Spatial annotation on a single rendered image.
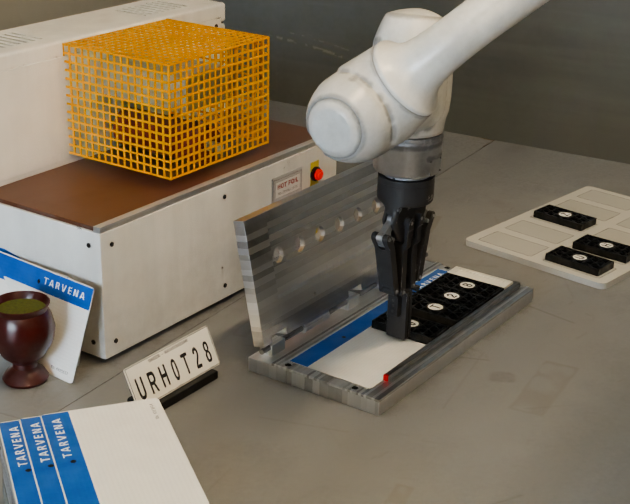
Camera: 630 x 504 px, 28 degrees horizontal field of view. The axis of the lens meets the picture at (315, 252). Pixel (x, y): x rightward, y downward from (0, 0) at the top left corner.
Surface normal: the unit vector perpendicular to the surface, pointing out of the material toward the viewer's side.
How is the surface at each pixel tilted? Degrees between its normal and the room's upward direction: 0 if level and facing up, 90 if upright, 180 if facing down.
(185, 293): 90
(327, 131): 96
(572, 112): 90
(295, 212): 79
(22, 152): 90
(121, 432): 0
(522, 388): 0
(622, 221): 0
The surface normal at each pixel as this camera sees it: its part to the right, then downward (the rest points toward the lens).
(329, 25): -0.51, 0.32
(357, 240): 0.81, 0.04
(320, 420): 0.02, -0.93
